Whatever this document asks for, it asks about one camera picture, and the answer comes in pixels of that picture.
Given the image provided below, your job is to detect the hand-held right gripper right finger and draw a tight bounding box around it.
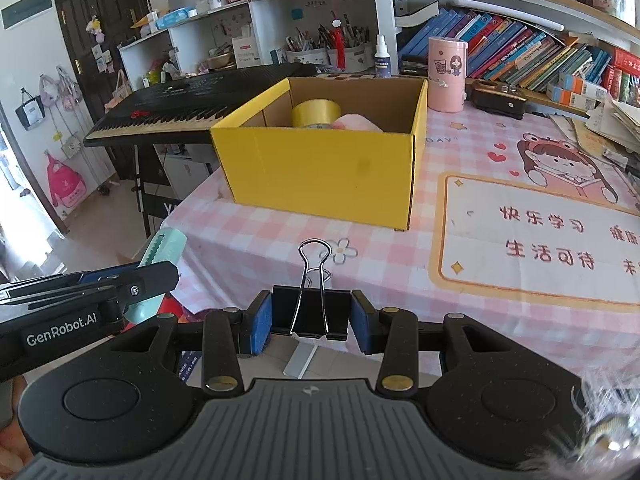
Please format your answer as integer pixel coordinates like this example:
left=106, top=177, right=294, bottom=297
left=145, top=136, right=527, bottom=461
left=350, top=289, right=519, bottom=395

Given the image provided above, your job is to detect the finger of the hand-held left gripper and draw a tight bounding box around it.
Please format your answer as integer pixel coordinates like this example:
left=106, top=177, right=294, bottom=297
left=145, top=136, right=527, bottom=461
left=0, top=261, right=180, bottom=312
left=79, top=267, right=132, bottom=286

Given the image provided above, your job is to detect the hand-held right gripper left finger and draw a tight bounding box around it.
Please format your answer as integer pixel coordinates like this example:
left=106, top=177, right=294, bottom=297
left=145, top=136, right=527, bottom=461
left=107, top=289, right=274, bottom=395

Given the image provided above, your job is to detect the black binder clip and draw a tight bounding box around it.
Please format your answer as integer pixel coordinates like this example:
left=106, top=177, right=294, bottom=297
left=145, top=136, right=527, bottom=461
left=272, top=239, right=351, bottom=340

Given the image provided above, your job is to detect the yellow cardboard box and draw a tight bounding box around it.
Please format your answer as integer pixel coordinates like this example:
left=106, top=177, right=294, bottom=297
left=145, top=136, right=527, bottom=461
left=209, top=77, right=430, bottom=232

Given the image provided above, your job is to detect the yellow tape roll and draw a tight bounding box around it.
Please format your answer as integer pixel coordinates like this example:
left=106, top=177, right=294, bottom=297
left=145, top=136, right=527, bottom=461
left=291, top=99, right=343, bottom=130

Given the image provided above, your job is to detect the pink checked tablecloth desktop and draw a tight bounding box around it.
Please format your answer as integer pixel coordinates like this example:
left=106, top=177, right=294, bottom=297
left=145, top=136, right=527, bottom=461
left=167, top=72, right=640, bottom=377

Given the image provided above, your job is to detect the white flat strip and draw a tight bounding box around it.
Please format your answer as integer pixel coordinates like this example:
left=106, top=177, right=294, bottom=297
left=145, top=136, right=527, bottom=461
left=283, top=342, right=320, bottom=380

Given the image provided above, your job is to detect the black keyboard stand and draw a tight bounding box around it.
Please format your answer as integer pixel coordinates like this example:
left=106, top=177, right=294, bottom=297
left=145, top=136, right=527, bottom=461
left=134, top=142, right=217, bottom=242

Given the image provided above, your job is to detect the pink backpack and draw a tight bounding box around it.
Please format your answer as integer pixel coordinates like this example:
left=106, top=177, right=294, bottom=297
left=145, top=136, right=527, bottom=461
left=45, top=152, right=81, bottom=209

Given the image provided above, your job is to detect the black electronic keyboard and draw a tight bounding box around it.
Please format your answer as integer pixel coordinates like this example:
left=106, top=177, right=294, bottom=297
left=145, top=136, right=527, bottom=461
left=82, top=63, right=319, bottom=149

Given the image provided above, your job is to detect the white tote bag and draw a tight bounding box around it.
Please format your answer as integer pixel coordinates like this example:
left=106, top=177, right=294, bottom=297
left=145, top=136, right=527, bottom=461
left=14, top=87, right=46, bottom=131

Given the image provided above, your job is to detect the purple hanging bag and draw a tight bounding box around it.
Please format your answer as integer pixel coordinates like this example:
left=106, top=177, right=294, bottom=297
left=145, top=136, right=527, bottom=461
left=38, top=73, right=64, bottom=107

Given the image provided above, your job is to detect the dark brown door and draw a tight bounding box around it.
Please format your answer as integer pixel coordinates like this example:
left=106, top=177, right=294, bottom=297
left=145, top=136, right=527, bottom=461
left=49, top=0, right=152, bottom=182

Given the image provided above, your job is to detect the pink plush toy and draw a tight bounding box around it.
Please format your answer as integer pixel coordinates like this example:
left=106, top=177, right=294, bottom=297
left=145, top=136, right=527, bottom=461
left=332, top=113, right=385, bottom=133

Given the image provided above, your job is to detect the pink cylindrical container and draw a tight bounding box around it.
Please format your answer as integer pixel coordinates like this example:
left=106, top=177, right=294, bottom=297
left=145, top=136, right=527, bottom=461
left=426, top=36, right=469, bottom=114

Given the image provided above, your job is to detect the black rectangular case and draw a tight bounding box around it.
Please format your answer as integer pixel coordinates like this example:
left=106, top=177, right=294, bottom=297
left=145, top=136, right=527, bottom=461
left=471, top=79, right=528, bottom=120

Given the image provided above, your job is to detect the blue tissue pack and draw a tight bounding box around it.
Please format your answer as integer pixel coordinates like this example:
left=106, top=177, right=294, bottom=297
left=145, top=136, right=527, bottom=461
left=154, top=7, right=197, bottom=31

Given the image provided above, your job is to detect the white spray bottle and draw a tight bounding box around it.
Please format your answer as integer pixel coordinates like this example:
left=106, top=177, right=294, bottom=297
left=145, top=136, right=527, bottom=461
left=372, top=34, right=394, bottom=80

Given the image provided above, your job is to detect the white pen holder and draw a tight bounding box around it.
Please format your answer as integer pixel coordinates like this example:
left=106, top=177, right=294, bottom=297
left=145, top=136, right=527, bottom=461
left=284, top=27, right=329, bottom=66
left=325, top=22, right=374, bottom=74

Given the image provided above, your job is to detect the red tassel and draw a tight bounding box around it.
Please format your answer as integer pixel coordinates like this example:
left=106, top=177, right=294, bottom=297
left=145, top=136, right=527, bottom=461
left=329, top=19, right=347, bottom=70

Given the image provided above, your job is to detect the row of books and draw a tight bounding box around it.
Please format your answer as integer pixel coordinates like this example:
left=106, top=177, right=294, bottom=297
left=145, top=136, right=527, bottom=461
left=399, top=6, right=614, bottom=94

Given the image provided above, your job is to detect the orange and white box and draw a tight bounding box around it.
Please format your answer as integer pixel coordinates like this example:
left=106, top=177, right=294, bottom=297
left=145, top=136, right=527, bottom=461
left=544, top=72, right=609, bottom=106

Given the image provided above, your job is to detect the stack of papers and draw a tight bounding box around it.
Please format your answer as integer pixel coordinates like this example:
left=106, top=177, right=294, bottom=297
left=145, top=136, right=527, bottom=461
left=549, top=92, right=640, bottom=192

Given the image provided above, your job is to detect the white bookshelf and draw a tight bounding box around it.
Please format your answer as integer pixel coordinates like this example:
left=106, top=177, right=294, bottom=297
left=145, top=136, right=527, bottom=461
left=118, top=0, right=640, bottom=92

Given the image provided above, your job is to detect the white tube lamp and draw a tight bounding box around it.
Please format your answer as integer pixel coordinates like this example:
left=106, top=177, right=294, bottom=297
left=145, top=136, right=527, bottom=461
left=452, top=0, right=567, bottom=22

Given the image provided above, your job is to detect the red thick book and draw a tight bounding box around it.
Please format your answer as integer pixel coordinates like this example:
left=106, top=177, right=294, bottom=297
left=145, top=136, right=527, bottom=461
left=602, top=47, right=640, bottom=107

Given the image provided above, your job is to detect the green wall sign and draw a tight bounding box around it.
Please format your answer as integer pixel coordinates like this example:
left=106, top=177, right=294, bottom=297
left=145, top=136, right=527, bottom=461
left=0, top=0, right=54, bottom=31

